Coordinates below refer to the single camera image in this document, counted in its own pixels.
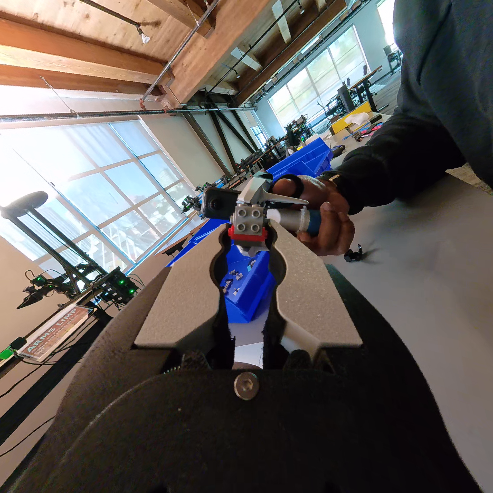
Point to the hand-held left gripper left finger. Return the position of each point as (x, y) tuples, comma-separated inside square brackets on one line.
[(173, 308)]

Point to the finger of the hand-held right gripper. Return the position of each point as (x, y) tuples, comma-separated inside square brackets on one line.
[(254, 192)]

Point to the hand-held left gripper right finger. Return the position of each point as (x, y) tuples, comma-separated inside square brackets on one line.
[(316, 308)]

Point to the red and grey brick model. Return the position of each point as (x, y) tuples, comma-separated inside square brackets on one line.
[(248, 219)]

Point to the small black brick piece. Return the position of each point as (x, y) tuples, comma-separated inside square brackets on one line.
[(352, 255)]

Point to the person's right forearm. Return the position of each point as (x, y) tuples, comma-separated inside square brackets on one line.
[(385, 169)]

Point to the small black robot arm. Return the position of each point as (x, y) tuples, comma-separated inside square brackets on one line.
[(42, 289)]

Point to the wooden top desk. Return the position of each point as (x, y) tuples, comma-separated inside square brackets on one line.
[(181, 238)]

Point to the grey desk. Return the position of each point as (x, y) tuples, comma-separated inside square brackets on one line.
[(404, 289)]

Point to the printed desk sign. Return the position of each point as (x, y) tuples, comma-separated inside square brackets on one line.
[(57, 331)]

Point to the person's right hand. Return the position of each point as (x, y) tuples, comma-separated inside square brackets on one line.
[(335, 235)]

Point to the small grey brick piece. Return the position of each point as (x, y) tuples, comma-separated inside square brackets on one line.
[(229, 289), (235, 275)]

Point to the black box with green lights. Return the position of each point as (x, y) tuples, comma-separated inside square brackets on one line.
[(115, 287)]

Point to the blue plastic bin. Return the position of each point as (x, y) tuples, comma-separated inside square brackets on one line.
[(246, 304), (308, 154)]

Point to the dark wristwatch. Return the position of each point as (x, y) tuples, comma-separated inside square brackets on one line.
[(332, 179)]

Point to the large grid window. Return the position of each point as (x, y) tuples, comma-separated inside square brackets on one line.
[(115, 185)]

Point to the yellow plastic bin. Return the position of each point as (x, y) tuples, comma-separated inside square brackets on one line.
[(341, 127)]

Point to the tall grid window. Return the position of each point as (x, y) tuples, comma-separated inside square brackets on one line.
[(308, 88)]

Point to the white crumpled bag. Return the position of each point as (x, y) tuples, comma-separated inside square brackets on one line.
[(356, 119)]

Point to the black metal rack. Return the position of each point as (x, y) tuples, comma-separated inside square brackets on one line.
[(57, 366)]

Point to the metal conduit pipe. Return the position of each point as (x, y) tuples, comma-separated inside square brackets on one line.
[(77, 114)]

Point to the green plastic block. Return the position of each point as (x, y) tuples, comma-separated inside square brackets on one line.
[(7, 352)]

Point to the black overhead stand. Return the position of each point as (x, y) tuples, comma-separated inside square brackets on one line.
[(27, 202)]

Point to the white ceiling spot lamp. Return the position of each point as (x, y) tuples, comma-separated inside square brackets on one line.
[(144, 37)]

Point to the person's dark jacket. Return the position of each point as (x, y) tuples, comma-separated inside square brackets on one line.
[(443, 57)]

